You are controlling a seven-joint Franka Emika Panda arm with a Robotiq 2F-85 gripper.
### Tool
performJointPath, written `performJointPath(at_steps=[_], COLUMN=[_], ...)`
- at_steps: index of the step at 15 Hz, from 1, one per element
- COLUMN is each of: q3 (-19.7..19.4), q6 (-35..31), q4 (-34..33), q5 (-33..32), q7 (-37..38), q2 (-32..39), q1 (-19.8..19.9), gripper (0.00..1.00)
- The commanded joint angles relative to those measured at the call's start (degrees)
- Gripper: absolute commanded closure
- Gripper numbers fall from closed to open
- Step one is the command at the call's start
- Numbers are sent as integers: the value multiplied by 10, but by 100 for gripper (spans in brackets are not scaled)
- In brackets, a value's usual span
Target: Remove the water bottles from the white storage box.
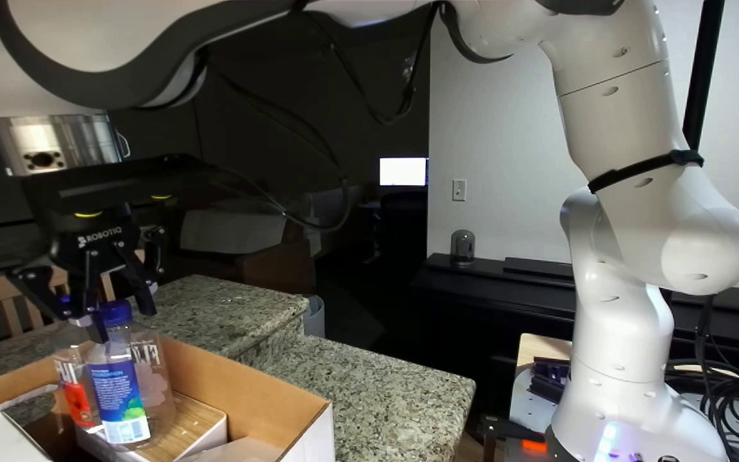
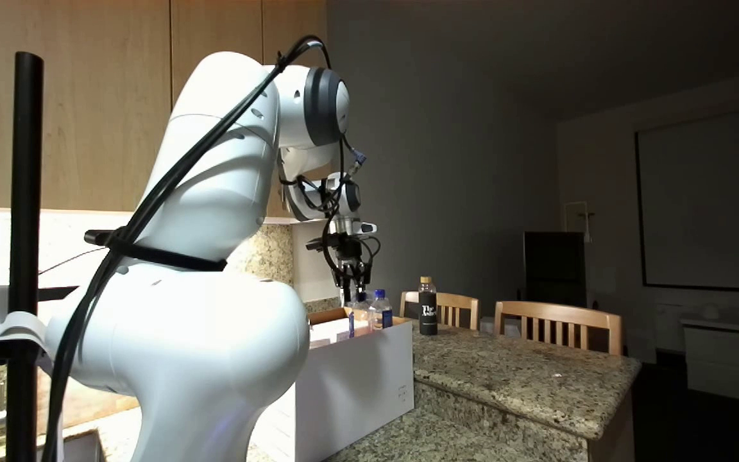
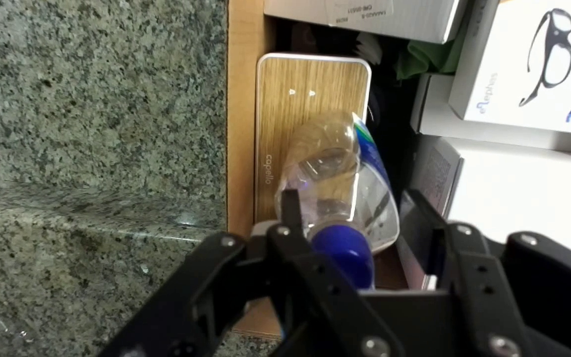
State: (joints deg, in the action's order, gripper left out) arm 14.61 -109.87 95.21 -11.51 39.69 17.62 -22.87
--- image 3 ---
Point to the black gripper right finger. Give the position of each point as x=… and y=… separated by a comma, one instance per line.
x=536, y=297

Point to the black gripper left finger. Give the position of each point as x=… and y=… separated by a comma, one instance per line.
x=232, y=303

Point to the clear blue-cap water bottle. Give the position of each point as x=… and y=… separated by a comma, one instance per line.
x=341, y=250

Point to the plain white box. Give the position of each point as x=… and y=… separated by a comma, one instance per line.
x=530, y=198

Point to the flat white box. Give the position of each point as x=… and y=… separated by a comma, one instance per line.
x=444, y=111

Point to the white box with glasses print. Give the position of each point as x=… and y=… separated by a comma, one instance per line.
x=530, y=65

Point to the white box with barcode label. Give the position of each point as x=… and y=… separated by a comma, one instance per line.
x=397, y=16

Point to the light wooden board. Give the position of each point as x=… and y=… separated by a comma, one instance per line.
x=298, y=85

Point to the green cloth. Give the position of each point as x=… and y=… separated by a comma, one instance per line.
x=427, y=59

